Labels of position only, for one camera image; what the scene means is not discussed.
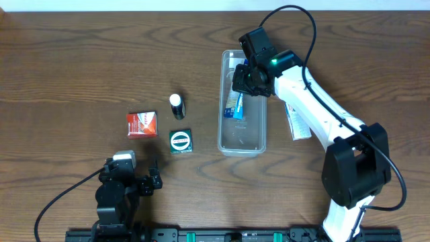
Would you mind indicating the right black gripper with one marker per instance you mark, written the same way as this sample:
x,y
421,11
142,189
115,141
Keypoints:
x,y
244,83

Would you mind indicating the red Panadol box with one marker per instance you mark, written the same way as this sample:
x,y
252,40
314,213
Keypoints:
x,y
142,125

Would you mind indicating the blue medicine box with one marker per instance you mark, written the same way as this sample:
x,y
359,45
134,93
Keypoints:
x,y
234,102

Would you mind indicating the black mounting rail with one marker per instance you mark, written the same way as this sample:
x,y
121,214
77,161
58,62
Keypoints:
x,y
173,235

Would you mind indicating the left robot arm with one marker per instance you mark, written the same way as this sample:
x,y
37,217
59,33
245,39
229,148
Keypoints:
x,y
119,195

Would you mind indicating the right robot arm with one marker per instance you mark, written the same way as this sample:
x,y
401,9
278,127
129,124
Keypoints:
x,y
355,167

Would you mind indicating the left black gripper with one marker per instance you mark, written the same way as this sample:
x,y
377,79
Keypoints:
x,y
148,183

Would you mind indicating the clear plastic container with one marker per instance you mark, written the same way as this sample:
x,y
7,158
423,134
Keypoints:
x,y
245,137

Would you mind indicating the dark bottle white cap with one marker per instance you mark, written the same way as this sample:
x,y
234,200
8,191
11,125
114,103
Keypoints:
x,y
177,106

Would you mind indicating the white green medicine box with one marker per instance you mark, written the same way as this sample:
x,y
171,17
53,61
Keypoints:
x,y
298,128

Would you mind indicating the green Zam-Buk box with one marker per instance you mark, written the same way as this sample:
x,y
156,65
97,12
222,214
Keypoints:
x,y
180,141

